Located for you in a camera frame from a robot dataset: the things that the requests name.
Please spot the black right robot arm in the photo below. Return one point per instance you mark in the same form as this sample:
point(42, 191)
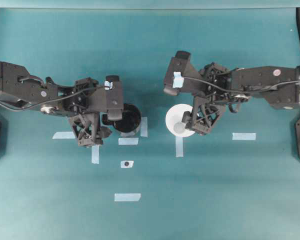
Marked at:
point(279, 86)

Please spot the blue tape strip lower left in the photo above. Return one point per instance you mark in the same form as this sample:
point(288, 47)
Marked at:
point(63, 135)

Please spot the vertical blue tape strip left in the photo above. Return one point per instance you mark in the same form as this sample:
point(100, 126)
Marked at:
point(95, 155)

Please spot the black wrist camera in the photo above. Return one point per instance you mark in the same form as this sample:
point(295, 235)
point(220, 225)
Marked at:
point(178, 78)
point(114, 97)

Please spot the blue tape strip bottom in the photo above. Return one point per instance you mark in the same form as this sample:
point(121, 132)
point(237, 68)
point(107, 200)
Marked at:
point(127, 197)

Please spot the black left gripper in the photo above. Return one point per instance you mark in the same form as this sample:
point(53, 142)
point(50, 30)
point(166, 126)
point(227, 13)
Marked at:
point(86, 127)

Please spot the vertical blue tape beside holder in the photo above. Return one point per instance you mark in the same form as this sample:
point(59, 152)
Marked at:
point(144, 127)

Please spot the blue tape strip under holder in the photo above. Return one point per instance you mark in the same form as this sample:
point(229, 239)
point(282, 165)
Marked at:
point(125, 141)

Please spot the white paper cup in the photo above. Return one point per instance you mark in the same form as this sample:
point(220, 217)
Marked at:
point(173, 120)

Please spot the black cup holder with handle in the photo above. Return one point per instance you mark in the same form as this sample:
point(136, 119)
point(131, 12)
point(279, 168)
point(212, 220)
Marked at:
point(131, 119)

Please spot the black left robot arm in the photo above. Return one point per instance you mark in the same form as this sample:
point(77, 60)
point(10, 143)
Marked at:
point(20, 91)

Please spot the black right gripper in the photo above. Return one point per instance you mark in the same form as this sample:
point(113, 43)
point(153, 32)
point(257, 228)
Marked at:
point(219, 87)

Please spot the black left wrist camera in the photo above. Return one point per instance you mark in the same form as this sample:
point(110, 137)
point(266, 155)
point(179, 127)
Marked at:
point(114, 97)

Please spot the blue tape strip right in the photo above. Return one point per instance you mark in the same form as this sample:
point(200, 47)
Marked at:
point(244, 136)

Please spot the tape piece with black dot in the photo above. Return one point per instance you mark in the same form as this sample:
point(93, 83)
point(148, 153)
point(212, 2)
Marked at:
point(127, 164)

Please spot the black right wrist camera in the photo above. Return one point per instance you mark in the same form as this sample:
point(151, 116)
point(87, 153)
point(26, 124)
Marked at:
point(178, 78)

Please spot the vertical blue tape under cup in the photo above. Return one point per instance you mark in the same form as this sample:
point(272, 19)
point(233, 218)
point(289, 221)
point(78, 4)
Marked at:
point(179, 147)

